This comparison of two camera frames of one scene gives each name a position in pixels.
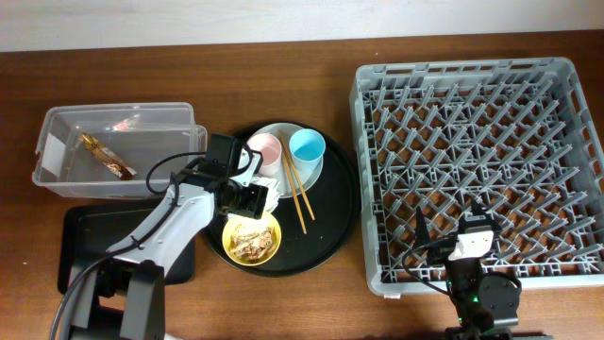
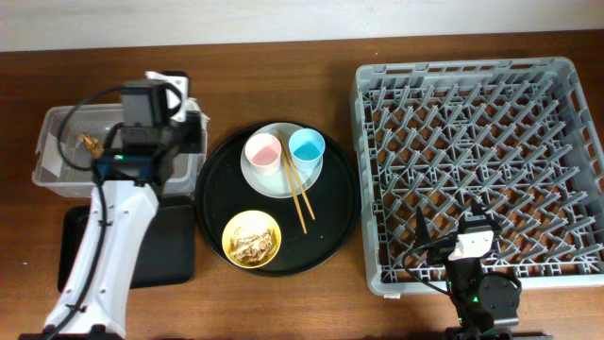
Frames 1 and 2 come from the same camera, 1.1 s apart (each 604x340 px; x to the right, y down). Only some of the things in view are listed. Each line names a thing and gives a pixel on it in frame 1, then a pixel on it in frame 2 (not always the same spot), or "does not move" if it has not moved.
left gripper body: (255, 201) → (192, 130)
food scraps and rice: (252, 246) does not move
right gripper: (440, 248) does not move
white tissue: (273, 195) → (192, 105)
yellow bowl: (249, 241) does not move
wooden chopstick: (297, 176) does not move
